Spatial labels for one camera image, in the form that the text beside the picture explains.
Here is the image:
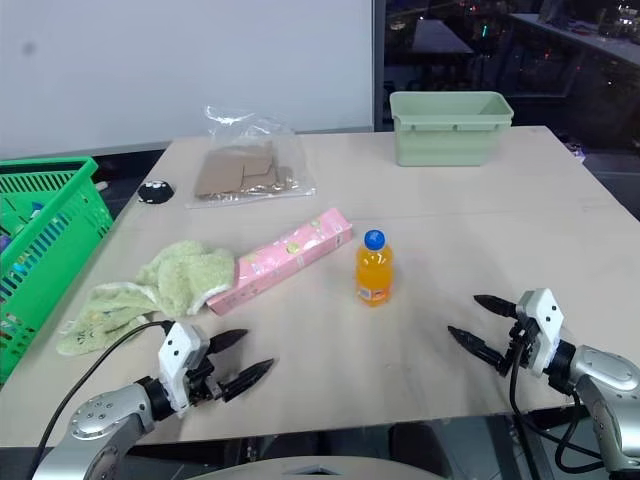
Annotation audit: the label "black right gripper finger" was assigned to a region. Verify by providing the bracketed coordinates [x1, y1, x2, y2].
[473, 294, 519, 320]
[447, 325, 508, 376]

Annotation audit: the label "clear bag with cardboard pieces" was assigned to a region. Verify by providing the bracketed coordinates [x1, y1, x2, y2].
[184, 104, 319, 210]

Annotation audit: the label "pale green plastic bin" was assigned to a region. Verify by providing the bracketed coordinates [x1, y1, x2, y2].
[389, 90, 515, 168]

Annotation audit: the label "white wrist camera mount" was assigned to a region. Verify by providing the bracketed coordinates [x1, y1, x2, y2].
[515, 288, 567, 379]
[157, 322, 211, 419]

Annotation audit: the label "white whiteboard panel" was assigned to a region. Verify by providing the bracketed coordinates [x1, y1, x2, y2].
[0, 0, 375, 160]

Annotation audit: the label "green plastic basket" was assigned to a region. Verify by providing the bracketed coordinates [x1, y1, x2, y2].
[0, 156, 115, 385]

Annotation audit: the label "black round object white dots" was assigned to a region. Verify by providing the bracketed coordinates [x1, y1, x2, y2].
[137, 180, 176, 205]

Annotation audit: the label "pink long carton box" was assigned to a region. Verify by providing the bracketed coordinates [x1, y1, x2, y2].
[205, 207, 355, 317]

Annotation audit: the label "light green fluffy towel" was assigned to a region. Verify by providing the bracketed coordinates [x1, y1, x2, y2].
[55, 240, 237, 357]

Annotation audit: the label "orange juice bottle blue cap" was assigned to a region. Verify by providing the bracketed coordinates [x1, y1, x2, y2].
[355, 229, 395, 307]

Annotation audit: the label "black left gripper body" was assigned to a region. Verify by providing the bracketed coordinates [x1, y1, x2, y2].
[183, 353, 225, 407]

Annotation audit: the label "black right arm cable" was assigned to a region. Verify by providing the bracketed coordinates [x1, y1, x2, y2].
[508, 344, 605, 471]

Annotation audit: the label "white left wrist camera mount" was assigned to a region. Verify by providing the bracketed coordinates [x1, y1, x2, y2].
[157, 322, 211, 419]

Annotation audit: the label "dark rounded shape under table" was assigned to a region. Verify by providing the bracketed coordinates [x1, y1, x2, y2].
[387, 422, 454, 479]

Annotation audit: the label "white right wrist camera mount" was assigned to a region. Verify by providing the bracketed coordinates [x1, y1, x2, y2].
[515, 288, 567, 379]

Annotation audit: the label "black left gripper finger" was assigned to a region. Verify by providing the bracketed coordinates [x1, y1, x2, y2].
[208, 328, 250, 357]
[219, 358, 276, 403]

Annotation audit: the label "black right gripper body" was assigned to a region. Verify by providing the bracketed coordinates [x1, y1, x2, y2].
[503, 315, 538, 377]

